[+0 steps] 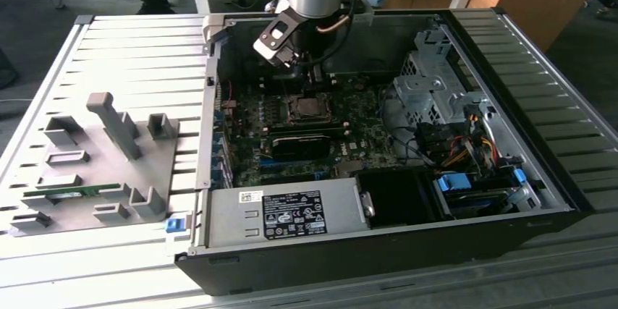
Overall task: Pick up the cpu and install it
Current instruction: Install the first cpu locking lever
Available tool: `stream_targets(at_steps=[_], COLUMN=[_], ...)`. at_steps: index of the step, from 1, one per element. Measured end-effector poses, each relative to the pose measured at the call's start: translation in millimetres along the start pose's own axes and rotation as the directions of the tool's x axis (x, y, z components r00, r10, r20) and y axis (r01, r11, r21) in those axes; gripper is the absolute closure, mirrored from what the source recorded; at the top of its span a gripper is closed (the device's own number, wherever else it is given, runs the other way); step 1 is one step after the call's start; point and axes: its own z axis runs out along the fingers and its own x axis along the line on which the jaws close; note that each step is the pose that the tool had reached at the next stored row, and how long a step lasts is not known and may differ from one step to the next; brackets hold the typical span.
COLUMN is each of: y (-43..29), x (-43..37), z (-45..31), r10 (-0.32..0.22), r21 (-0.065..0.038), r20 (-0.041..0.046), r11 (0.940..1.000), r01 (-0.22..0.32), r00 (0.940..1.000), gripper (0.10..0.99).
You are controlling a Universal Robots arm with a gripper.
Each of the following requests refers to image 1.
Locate silver CPU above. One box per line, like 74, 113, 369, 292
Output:
295, 98, 326, 115

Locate CPU socket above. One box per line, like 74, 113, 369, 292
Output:
287, 93, 337, 123

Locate black RAM slots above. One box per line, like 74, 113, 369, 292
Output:
263, 123, 349, 137

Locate green motherboard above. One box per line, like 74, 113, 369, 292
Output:
226, 77, 402, 189

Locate perforated metal drive cage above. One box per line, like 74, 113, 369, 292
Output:
391, 50, 491, 126

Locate black graphics card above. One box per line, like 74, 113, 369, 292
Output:
267, 134, 335, 161

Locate person dark trouser legs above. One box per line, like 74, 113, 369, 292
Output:
136, 0, 176, 16

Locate blue disk carrier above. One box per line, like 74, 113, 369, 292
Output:
434, 173, 473, 193

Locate grey power supply unit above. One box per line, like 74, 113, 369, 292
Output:
204, 177, 378, 248

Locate grey parts rack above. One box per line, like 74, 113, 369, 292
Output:
10, 92, 180, 238

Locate metal disk bay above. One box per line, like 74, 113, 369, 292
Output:
434, 169, 539, 220

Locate black PC case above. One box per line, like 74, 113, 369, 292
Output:
172, 7, 596, 297

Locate green RAM stick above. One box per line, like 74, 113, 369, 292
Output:
23, 182, 122, 200

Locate copper coiled cable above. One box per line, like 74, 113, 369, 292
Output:
317, 14, 350, 34

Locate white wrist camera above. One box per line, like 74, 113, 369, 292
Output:
251, 9, 298, 68

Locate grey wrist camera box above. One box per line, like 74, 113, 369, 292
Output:
351, 5, 377, 27

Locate coloured power wire bundle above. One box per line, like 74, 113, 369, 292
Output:
451, 115, 501, 171

